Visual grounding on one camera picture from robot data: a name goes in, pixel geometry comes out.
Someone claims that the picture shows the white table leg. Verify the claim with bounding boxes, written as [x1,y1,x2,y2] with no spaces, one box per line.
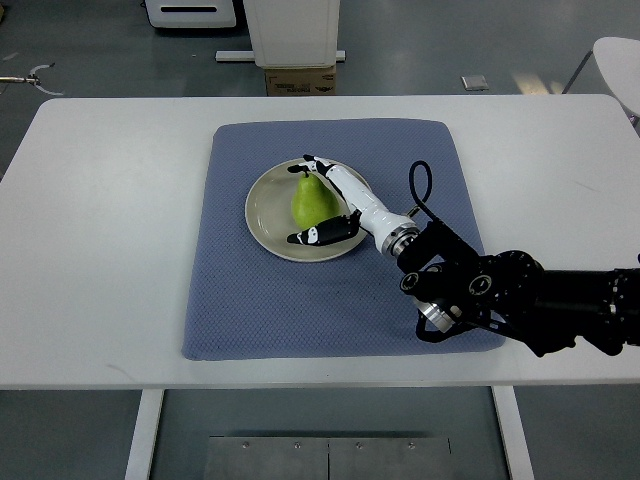
[124,389,164,480]
[491,386,535,480]

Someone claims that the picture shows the brown cardboard box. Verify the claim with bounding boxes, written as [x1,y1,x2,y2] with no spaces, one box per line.
[264,65,337,97]

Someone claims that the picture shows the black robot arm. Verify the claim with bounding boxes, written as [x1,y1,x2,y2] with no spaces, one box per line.
[395,221,639,357]

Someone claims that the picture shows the white appliance with black slot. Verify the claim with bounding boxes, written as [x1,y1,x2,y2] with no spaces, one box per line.
[143,0,237,29]

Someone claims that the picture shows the black looped cable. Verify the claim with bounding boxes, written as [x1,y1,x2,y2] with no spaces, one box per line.
[408,159,441,226]

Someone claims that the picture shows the white cabinet pedestal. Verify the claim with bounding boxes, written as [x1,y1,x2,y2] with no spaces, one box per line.
[215,0,346,69]

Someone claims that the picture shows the blue textured cloth mat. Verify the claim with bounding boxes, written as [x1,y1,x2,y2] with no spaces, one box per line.
[182,119,503,360]

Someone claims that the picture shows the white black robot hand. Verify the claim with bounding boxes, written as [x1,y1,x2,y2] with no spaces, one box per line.
[287,155,420,258]

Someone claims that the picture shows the metal grabber tool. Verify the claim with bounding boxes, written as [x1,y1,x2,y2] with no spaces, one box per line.
[0,63,64,96]

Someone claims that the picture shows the white table left leg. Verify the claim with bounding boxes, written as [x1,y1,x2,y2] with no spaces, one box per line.
[124,389,164,480]

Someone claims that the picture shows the green pear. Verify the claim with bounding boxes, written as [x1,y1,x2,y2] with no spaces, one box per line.
[291,172,340,230]

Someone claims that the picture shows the white table right leg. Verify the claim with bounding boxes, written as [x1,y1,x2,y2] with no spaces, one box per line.
[491,386,535,480]

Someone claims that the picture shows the white round chair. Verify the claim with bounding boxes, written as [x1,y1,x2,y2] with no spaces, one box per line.
[562,37,639,128]

